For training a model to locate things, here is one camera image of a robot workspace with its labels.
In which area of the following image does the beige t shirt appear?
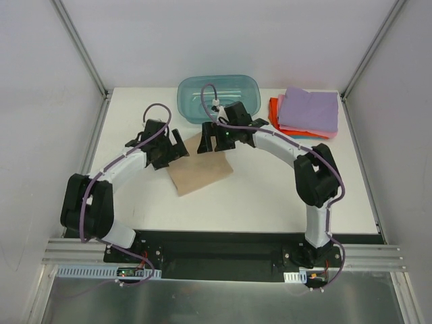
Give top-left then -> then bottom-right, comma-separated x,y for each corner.
167,133 -> 234,196

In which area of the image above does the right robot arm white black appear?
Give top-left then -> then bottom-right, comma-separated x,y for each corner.
197,99 -> 345,269

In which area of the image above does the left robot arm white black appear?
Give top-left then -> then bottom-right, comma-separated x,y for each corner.
60,119 -> 189,263

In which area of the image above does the teal plastic tub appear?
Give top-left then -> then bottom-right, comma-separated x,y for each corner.
177,75 -> 261,124

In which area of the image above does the orange folded t shirt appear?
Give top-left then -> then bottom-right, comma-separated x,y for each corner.
268,97 -> 327,140

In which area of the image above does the teal folded t shirt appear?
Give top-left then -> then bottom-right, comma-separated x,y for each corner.
290,136 -> 322,141

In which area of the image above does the purple folded t shirt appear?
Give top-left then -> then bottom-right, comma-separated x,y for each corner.
277,86 -> 339,133

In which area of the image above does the pink folded t shirt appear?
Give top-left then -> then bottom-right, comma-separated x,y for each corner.
277,94 -> 338,138

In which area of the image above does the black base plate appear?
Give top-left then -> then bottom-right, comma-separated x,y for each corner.
103,229 -> 342,281

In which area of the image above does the aluminium front rail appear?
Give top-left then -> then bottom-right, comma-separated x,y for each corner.
42,238 -> 408,272

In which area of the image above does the left white cable duct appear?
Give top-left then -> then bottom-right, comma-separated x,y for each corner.
57,265 -> 162,281

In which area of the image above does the white cable duct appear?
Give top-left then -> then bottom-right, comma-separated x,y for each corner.
57,265 -> 162,281
283,271 -> 307,284

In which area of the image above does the right white cable duct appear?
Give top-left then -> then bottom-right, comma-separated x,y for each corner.
283,271 -> 307,284

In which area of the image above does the left aluminium frame post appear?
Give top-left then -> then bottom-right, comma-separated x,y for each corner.
50,0 -> 113,101

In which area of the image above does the aluminium frame post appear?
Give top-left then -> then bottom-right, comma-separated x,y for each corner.
50,0 -> 113,101
339,0 -> 409,101

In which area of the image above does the right aluminium frame post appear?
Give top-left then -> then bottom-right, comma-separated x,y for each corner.
339,0 -> 409,101

